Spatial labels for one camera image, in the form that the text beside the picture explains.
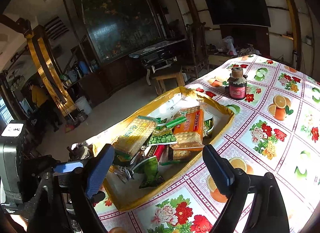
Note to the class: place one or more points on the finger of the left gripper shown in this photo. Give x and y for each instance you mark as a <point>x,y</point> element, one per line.
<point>67,167</point>

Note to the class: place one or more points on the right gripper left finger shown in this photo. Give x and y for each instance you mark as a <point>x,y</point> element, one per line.
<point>96,169</point>

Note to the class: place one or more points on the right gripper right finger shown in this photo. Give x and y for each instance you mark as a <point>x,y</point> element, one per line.
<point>229,180</point>

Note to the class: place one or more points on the dark green triangular snack packet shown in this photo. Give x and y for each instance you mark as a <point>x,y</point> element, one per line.
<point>152,176</point>

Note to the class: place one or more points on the yellow green cracker pack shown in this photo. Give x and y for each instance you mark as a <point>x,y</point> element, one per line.
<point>134,135</point>

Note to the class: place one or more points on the dark green beef cracker packet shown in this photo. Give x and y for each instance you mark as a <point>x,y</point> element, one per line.
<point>208,124</point>

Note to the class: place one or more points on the orange soda cracker pack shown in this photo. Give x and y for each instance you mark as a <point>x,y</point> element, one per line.
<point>189,134</point>

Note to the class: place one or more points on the red small snack bar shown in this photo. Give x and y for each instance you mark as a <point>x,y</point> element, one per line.
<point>156,151</point>

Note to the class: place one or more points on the green peas snack packet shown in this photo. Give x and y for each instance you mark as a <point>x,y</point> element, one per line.
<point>162,135</point>

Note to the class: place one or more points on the silver foil snack packet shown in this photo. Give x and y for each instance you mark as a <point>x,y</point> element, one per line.
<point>125,168</point>

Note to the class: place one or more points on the small green candy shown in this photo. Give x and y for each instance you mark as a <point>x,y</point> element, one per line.
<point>175,122</point>

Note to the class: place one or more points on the person's left hand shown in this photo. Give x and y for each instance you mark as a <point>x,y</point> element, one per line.
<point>118,230</point>

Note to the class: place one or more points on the gold rimmed white tray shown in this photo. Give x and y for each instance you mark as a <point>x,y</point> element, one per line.
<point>128,196</point>

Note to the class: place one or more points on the white bucket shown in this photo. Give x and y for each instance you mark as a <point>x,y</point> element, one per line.
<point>83,105</point>

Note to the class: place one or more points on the person in yellow top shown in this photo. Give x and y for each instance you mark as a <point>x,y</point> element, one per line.
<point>44,105</point>

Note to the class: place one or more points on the dark jar with cork lid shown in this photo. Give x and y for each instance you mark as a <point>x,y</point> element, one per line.
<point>237,83</point>

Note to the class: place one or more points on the wooden stool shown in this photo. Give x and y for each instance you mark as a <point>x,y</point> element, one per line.
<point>161,78</point>

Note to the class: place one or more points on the dark wooden chair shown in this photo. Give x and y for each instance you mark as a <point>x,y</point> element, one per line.
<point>197,58</point>

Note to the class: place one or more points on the large fish tank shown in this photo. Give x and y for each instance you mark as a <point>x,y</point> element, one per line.
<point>117,28</point>

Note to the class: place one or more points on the wall television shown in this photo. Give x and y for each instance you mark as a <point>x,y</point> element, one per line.
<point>239,12</point>

